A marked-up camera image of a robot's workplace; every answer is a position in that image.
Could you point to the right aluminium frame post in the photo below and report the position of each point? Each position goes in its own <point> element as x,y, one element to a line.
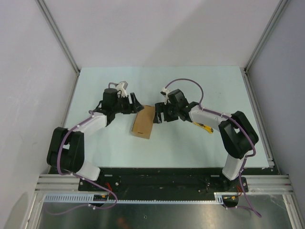
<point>271,25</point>

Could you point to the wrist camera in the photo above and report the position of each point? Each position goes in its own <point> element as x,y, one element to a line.
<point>164,92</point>
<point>121,88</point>

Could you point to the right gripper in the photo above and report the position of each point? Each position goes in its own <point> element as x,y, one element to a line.
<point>161,107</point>

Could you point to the left aluminium frame post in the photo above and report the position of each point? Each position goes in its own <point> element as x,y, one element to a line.
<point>57,34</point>

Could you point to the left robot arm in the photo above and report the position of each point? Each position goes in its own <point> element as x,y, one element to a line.
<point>67,148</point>

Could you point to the yellow utility knife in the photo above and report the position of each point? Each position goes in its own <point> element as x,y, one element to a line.
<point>205,127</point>

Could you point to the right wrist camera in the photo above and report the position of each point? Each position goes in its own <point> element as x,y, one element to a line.
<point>164,92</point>

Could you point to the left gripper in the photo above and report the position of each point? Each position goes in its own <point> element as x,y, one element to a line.
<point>134,108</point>

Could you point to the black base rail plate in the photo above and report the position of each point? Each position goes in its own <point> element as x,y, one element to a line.
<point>164,184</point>

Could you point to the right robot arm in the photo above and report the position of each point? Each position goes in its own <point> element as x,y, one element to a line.
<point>238,135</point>

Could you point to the aluminium frame post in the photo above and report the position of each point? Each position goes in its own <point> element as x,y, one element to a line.
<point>271,25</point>
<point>57,34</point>

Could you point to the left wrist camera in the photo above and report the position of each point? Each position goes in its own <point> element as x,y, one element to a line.
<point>121,88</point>

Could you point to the brown cardboard express box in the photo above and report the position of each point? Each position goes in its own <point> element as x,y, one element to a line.
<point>143,124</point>

